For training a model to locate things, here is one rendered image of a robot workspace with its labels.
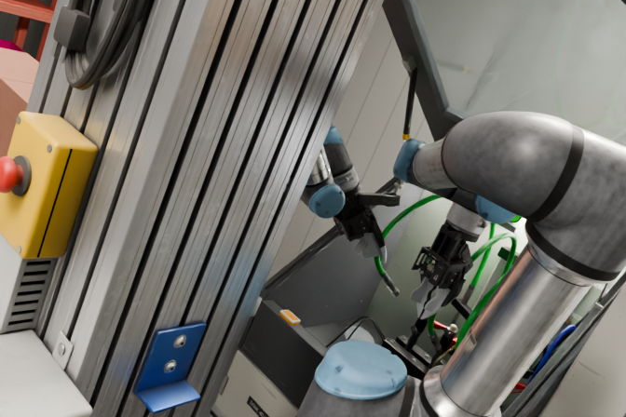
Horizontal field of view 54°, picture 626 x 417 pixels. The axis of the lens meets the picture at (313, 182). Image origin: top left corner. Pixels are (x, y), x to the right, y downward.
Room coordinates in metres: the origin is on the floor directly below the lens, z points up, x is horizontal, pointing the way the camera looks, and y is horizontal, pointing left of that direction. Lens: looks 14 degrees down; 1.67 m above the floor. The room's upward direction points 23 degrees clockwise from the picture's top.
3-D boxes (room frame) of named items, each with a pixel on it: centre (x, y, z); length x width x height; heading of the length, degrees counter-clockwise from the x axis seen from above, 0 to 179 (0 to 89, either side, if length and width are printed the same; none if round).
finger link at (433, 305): (1.15, -0.31, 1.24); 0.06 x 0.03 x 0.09; 142
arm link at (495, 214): (1.06, -0.29, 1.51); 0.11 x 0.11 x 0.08; 0
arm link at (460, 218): (1.16, -0.31, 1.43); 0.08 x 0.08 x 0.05
